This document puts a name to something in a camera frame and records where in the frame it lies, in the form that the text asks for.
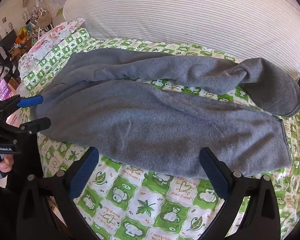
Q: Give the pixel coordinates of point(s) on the green printed bed sheet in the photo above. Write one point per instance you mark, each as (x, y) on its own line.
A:
(140, 205)

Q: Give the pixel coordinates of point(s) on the purple box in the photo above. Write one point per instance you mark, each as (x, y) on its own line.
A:
(5, 90)

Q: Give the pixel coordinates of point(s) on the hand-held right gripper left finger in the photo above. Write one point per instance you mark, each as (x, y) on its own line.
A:
(83, 172)

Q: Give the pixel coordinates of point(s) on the wall calendar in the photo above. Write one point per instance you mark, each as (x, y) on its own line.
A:
(58, 2)

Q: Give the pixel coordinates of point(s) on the person's left hand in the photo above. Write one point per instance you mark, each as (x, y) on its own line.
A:
(6, 165)

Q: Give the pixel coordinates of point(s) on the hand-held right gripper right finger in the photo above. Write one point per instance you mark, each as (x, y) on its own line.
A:
(215, 177)

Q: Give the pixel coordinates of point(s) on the folded green printed quilt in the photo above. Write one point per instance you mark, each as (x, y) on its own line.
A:
(67, 45)

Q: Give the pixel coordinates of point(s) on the floral quilt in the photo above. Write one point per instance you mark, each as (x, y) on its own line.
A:
(45, 47)

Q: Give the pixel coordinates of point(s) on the beige tote bag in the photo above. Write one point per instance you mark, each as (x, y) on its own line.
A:
(45, 20)

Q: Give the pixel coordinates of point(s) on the grey pants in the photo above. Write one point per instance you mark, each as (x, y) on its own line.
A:
(152, 125)

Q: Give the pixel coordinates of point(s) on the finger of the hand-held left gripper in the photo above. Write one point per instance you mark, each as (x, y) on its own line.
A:
(37, 124)
(30, 101)

